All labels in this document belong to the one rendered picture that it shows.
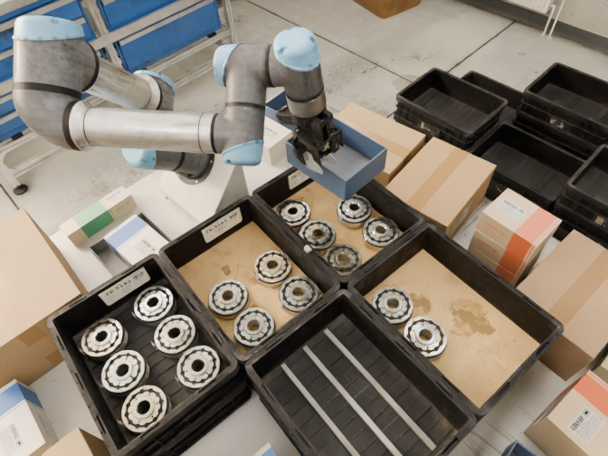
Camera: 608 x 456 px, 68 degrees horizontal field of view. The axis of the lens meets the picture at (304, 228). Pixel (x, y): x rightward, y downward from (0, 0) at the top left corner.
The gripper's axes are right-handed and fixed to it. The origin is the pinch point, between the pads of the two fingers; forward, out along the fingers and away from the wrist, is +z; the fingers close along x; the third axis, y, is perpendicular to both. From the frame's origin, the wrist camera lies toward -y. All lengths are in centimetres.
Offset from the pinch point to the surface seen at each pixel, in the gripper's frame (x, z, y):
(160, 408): -62, 18, 11
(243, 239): -20.0, 26.4, -14.5
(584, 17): 275, 134, -41
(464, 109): 106, 79, -23
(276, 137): 17, 36, -45
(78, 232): -55, 30, -61
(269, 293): -26.1, 25.5, 4.4
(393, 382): -20, 26, 42
